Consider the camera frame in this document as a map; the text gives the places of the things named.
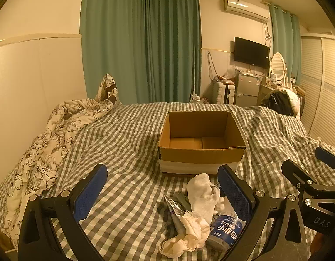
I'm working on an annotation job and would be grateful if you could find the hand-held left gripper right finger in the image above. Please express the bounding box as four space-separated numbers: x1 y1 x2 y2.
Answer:
218 164 311 261

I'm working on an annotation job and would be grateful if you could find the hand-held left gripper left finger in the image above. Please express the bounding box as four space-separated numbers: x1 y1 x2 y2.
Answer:
18 164 108 261

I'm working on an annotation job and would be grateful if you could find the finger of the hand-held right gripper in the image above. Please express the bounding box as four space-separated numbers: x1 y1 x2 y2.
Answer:
282 159 317 193
316 147 335 172

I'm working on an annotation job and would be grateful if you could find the white sock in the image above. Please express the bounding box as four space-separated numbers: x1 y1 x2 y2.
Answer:
186 173 221 223

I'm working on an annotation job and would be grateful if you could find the blue label plastic bottle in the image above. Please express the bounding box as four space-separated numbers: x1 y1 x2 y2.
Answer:
207 211 247 252

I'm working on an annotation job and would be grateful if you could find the cream cloth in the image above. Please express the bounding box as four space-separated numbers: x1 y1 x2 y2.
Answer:
159 211 211 259

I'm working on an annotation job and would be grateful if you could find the silver squeezed tube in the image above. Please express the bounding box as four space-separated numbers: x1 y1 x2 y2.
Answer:
164 194 190 237

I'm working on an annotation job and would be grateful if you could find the cardboard box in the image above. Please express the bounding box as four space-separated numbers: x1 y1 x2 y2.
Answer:
158 111 247 175

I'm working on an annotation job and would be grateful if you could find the small white crumpled tissue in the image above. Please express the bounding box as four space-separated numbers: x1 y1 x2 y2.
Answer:
216 196 233 215

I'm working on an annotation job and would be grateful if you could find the grey checked bed sheet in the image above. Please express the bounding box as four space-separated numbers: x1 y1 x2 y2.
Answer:
0 102 335 261

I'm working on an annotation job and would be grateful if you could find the floral quilt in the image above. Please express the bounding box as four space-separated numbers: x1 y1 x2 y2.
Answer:
0 73 121 251

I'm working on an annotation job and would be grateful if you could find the white bundled cloth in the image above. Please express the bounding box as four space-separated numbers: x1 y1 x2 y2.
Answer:
286 88 302 119

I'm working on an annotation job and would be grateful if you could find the black bag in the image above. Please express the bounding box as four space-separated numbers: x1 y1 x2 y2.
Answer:
261 91 296 117

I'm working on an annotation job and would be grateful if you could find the white slatted wardrobe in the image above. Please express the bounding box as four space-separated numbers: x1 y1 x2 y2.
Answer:
299 34 335 153

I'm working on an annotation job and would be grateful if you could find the wooden dressing table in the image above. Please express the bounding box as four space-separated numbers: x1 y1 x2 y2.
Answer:
258 83 293 105

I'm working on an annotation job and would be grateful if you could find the small silver fridge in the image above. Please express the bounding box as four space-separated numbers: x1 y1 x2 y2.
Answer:
235 73 262 106

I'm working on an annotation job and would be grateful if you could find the white suitcase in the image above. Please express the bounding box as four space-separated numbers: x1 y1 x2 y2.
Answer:
213 83 236 104

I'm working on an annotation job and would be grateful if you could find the oval white vanity mirror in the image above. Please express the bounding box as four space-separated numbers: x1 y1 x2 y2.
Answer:
269 52 288 80

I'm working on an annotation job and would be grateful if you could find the clear plastic bag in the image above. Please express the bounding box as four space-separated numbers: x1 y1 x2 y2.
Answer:
224 65 239 78

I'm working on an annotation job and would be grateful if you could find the white mop pole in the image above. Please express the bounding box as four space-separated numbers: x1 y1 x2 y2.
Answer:
190 46 202 103

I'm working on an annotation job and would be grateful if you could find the narrow green curtain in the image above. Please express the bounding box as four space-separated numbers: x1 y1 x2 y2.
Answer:
269 1 302 85

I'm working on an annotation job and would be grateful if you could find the wide green curtain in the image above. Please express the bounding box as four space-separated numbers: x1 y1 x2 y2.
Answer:
80 0 146 105
142 0 203 104

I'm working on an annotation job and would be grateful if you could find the white air conditioner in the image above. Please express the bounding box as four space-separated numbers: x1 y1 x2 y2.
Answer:
221 0 271 23

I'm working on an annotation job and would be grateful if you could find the black wall television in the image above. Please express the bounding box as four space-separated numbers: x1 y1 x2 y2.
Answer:
234 37 271 70

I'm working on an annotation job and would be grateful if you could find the hanging wall cable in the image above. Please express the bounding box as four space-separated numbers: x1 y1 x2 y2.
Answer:
207 51 219 80

